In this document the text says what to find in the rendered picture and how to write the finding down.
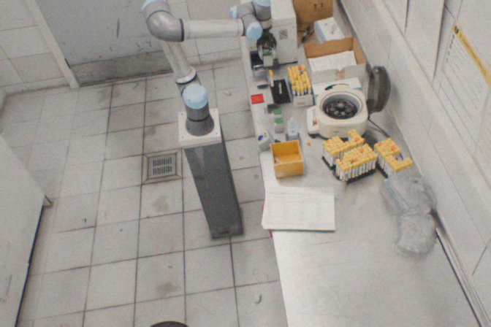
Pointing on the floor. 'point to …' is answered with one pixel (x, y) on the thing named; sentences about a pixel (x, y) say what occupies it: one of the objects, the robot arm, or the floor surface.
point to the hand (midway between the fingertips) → (267, 56)
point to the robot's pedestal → (215, 187)
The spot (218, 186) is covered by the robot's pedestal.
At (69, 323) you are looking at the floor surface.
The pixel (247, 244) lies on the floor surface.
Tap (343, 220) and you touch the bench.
